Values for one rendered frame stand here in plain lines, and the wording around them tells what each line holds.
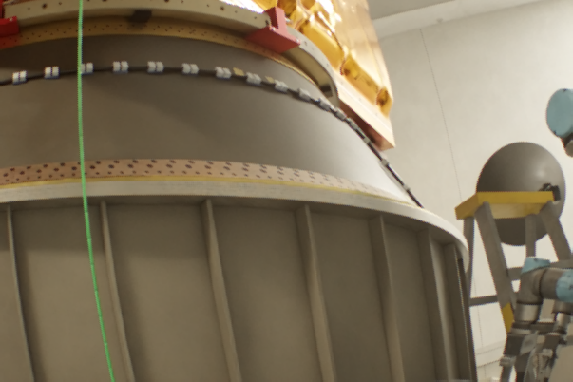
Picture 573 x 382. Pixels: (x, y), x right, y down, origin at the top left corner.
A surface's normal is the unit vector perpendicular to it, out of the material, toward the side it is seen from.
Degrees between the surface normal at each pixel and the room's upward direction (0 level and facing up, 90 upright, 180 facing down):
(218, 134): 62
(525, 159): 90
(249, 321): 90
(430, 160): 90
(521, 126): 90
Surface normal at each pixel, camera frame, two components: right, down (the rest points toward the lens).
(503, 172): -0.36, -0.25
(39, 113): 0.12, -0.75
